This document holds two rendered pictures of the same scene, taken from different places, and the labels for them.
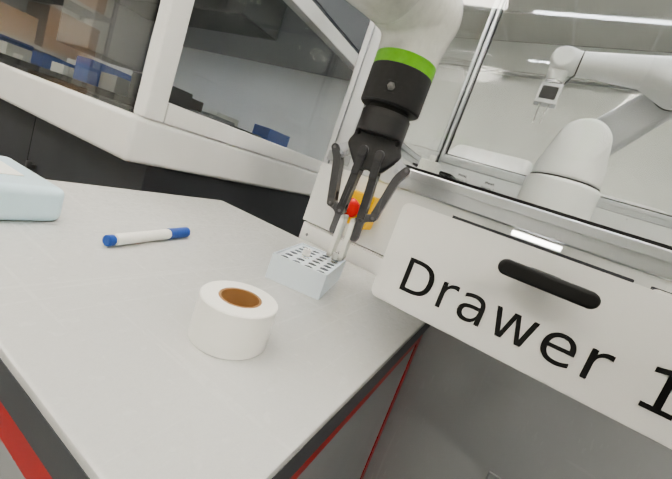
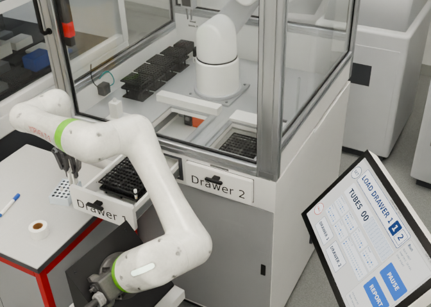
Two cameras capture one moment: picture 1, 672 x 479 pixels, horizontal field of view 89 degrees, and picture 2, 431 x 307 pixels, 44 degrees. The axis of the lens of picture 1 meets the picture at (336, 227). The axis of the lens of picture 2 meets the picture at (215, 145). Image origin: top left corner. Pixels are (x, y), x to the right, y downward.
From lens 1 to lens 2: 185 cm
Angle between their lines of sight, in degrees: 25
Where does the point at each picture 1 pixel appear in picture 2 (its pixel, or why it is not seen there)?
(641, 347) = (118, 213)
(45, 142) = not seen: outside the picture
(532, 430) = not seen: hidden behind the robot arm
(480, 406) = not seen: hidden behind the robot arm
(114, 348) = (18, 245)
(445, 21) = (61, 113)
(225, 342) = (38, 237)
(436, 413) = (152, 216)
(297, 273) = (58, 200)
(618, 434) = (199, 208)
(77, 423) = (19, 258)
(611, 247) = (172, 147)
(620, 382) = (119, 219)
